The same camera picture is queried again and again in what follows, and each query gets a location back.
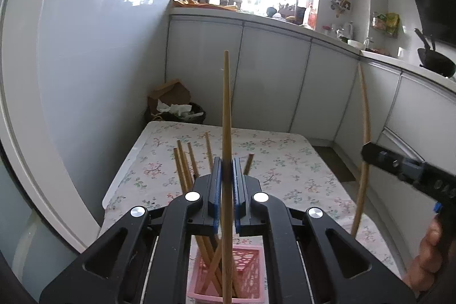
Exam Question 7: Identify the white table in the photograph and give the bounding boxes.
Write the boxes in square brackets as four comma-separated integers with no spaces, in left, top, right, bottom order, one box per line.
[102,122,150,210]

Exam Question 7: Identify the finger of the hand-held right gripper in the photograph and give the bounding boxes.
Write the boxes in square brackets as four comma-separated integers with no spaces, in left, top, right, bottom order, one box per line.
[361,142,417,183]

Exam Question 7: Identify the floral tablecloth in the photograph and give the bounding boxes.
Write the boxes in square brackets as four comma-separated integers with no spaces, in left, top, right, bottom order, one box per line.
[98,121,403,290]

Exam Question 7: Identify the black trash bin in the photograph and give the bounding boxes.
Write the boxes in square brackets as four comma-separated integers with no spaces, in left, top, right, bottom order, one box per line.
[144,101,206,125]

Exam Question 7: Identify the pink perforated plastic basket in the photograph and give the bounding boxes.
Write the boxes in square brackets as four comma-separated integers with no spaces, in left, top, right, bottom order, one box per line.
[187,236,267,303]

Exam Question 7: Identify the black wok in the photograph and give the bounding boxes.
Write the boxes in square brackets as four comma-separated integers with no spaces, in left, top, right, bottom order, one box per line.
[414,28,456,78]

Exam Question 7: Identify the green and yellow snack packets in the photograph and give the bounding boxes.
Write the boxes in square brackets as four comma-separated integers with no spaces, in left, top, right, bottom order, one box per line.
[372,13,402,38]

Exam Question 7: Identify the white kitchen cabinets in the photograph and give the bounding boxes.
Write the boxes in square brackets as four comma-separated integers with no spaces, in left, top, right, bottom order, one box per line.
[167,14,456,215]

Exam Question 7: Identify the crumpled white paper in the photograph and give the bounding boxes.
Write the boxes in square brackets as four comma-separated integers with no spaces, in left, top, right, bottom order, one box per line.
[157,101,193,114]

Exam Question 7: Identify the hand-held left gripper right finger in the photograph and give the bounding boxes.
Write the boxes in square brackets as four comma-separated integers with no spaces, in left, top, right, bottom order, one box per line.
[232,156,417,304]

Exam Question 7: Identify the white kitchen countertop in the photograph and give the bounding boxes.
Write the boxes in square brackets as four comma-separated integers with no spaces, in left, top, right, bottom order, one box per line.
[169,5,456,91]

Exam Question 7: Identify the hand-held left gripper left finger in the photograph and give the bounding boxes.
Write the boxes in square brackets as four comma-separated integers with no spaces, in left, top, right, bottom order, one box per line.
[39,156,223,304]

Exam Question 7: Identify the brown cardboard box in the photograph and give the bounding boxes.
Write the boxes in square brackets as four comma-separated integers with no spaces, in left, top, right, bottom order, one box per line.
[148,79,191,116]

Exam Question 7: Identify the person's right hand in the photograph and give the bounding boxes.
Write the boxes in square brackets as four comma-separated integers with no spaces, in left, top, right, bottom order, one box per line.
[402,215,444,292]

